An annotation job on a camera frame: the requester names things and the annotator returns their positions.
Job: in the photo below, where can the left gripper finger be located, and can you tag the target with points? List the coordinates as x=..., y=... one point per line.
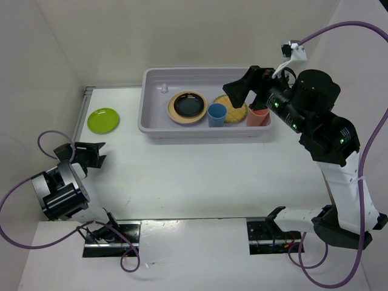
x=93, y=161
x=88, y=148

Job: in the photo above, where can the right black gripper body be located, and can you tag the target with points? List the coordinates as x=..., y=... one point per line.
x=271, y=92

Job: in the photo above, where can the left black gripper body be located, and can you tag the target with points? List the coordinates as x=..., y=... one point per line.
x=80, y=158

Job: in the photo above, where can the woven bamboo plate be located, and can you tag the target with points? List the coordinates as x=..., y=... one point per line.
x=234, y=115

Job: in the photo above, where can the salmon pink plastic cup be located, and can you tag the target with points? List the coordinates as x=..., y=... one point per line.
x=256, y=117

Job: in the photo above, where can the blue plastic cup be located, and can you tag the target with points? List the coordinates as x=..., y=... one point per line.
x=216, y=113

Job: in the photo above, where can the lime green plate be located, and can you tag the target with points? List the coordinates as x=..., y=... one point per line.
x=103, y=120

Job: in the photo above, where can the black glossy plate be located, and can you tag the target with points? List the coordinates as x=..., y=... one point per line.
x=188, y=105

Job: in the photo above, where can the purple plastic plate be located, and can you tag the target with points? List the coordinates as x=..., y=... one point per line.
x=188, y=124

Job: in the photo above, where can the cream yellow plastic plate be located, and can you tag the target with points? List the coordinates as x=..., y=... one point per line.
x=174, y=116

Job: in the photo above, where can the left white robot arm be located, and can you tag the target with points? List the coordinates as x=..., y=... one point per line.
x=60, y=192

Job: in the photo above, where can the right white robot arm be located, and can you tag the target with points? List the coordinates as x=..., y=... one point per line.
x=332, y=141

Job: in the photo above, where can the lavender plastic bin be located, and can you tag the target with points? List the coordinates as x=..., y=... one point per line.
x=160, y=84

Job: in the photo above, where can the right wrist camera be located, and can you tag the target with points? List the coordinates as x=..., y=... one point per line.
x=294, y=55

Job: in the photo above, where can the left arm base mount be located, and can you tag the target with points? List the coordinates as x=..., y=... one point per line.
x=101, y=242

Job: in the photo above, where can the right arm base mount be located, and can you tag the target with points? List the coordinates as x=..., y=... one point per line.
x=265, y=238

